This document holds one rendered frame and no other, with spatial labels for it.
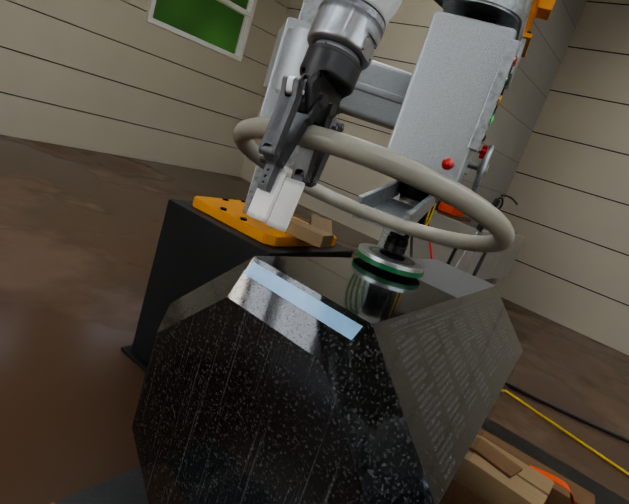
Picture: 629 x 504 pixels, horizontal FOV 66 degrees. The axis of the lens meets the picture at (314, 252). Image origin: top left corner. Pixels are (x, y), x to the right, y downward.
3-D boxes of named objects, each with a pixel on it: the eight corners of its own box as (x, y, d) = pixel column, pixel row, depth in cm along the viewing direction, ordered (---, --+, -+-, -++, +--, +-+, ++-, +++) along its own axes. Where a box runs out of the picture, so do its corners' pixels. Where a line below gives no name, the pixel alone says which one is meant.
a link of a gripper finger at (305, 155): (307, 97, 64) (313, 100, 65) (285, 179, 66) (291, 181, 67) (331, 102, 62) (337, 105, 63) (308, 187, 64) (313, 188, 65)
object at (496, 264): (385, 293, 448) (418, 206, 428) (441, 286, 550) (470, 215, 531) (444, 325, 412) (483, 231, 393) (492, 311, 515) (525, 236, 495)
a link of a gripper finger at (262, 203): (288, 171, 60) (285, 169, 59) (266, 223, 60) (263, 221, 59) (270, 165, 61) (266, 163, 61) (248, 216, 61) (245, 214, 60)
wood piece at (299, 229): (277, 229, 193) (281, 217, 192) (290, 229, 202) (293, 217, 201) (319, 248, 185) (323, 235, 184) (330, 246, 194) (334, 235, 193)
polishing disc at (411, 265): (435, 273, 150) (437, 270, 150) (397, 272, 135) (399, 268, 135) (384, 248, 164) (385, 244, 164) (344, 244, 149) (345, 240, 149)
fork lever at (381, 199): (397, 184, 170) (401, 170, 168) (450, 202, 165) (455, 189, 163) (336, 211, 107) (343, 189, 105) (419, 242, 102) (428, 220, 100)
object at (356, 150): (281, 189, 112) (286, 177, 112) (489, 267, 99) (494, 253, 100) (173, 97, 65) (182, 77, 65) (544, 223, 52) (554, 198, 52)
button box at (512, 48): (468, 149, 136) (508, 46, 129) (477, 152, 135) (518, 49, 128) (467, 147, 128) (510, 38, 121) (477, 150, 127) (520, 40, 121)
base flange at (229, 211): (186, 203, 205) (189, 192, 203) (262, 209, 245) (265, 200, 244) (269, 247, 179) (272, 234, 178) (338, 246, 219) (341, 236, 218)
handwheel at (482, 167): (448, 183, 160) (465, 138, 156) (478, 193, 157) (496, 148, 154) (445, 182, 146) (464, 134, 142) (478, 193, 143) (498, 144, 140)
